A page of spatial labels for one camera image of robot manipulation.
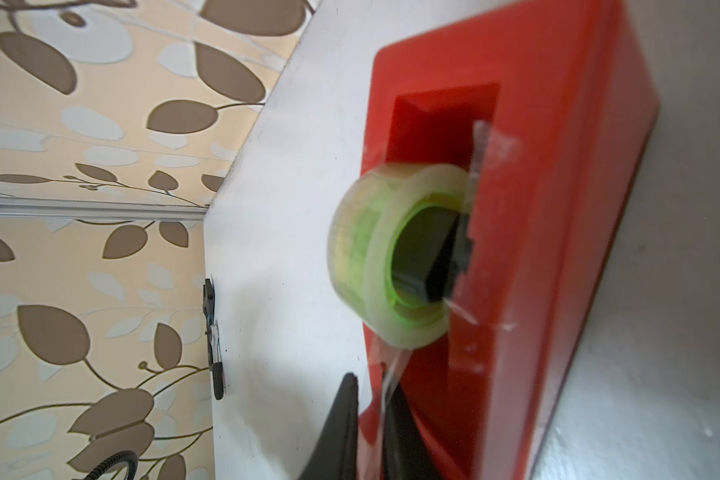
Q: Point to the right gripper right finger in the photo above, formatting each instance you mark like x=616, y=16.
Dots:
x=405, y=454

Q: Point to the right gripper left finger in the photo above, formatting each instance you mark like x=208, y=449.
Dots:
x=335, y=454

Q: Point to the black adjustable wrench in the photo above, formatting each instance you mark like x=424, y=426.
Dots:
x=211, y=324

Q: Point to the red tape dispenser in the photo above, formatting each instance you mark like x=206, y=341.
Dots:
x=498, y=156

